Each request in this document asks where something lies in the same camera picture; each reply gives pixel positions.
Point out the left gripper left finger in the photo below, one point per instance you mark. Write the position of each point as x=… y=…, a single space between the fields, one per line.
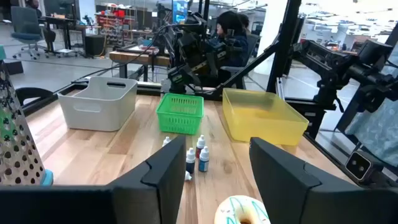
x=140 y=199

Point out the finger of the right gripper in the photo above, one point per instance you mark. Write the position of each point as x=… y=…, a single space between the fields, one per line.
x=194 y=77
x=178 y=79

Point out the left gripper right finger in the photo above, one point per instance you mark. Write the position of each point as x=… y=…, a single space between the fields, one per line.
x=295 y=193

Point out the white capped dropper bottle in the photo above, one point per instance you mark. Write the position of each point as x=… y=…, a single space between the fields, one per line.
x=187 y=176
x=166 y=140

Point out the dark blue dropper bottle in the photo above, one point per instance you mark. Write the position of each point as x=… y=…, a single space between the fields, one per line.
x=190 y=161

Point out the red dropper bottle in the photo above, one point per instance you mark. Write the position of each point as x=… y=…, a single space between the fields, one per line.
x=200 y=144

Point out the grey office chair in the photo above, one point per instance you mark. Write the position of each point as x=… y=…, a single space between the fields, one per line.
x=253 y=43

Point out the blue office chair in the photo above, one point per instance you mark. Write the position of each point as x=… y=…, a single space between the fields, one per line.
x=26 y=25

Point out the person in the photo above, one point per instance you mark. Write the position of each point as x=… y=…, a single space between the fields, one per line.
x=376 y=130
x=231 y=34
x=245 y=21

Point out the green plastic basket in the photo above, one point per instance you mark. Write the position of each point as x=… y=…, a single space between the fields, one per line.
x=178 y=119

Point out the wooden workbench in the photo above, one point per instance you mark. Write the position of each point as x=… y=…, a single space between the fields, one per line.
x=136 y=57

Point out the computer monitor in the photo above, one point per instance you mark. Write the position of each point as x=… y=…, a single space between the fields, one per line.
x=179 y=11

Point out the white iced donut blue stripes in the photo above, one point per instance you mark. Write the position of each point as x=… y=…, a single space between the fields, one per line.
x=227 y=208

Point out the yellow translucent plastic bin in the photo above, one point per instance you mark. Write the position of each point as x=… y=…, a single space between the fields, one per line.
x=264 y=127

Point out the white plastic bin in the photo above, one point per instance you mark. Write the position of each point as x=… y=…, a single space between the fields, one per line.
x=99 y=112

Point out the red storage shelf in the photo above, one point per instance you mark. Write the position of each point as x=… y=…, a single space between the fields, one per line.
x=113 y=21

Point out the black box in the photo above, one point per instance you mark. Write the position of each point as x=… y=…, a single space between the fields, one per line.
x=94 y=45

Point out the black desk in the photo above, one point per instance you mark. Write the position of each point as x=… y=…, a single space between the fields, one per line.
x=62 y=21

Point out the metal box grater teal trim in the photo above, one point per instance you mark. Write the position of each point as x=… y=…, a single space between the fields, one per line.
x=15 y=140

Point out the small black table camera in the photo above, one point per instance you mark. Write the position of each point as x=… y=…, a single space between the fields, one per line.
x=358 y=165

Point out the silver frame bracket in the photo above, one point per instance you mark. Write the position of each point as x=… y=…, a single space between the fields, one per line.
x=280 y=88

